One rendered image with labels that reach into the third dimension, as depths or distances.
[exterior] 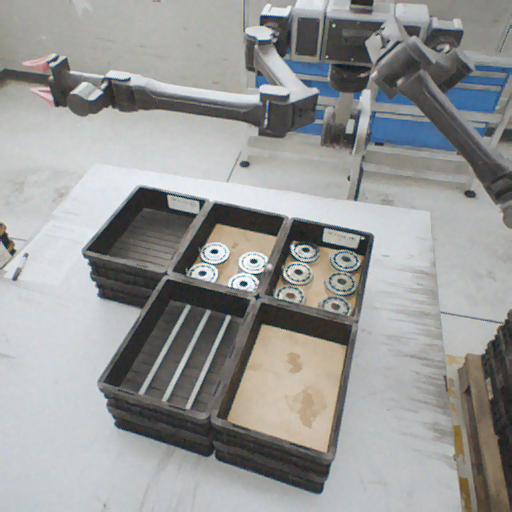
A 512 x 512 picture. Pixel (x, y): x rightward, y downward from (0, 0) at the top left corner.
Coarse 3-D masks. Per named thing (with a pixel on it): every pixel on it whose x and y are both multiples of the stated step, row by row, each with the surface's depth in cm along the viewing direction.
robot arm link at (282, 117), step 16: (256, 32) 130; (272, 32) 130; (256, 48) 127; (272, 48) 127; (256, 64) 129; (272, 64) 121; (272, 80) 119; (288, 80) 114; (304, 96) 105; (272, 112) 104; (288, 112) 104; (304, 112) 108; (272, 128) 107; (288, 128) 107
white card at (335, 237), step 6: (324, 228) 159; (324, 234) 161; (330, 234) 160; (336, 234) 159; (342, 234) 158; (348, 234) 158; (354, 234) 157; (324, 240) 163; (330, 240) 162; (336, 240) 161; (342, 240) 160; (348, 240) 159; (354, 240) 159; (348, 246) 161; (354, 246) 160
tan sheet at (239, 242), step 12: (216, 228) 171; (228, 228) 171; (216, 240) 167; (228, 240) 167; (240, 240) 167; (252, 240) 167; (264, 240) 167; (276, 240) 167; (240, 252) 162; (264, 252) 163; (228, 264) 158; (228, 276) 154
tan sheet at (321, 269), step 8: (320, 248) 165; (288, 256) 161; (320, 256) 162; (328, 256) 162; (360, 256) 162; (320, 264) 159; (328, 264) 159; (360, 264) 159; (320, 272) 156; (328, 272) 156; (360, 272) 156; (280, 280) 153; (320, 280) 153; (312, 288) 151; (320, 288) 151; (312, 296) 148; (320, 296) 148; (312, 304) 146; (352, 304) 146; (352, 312) 144
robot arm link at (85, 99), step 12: (120, 72) 110; (84, 84) 107; (108, 84) 109; (72, 96) 105; (84, 96) 105; (96, 96) 106; (108, 96) 110; (72, 108) 107; (84, 108) 106; (96, 108) 106
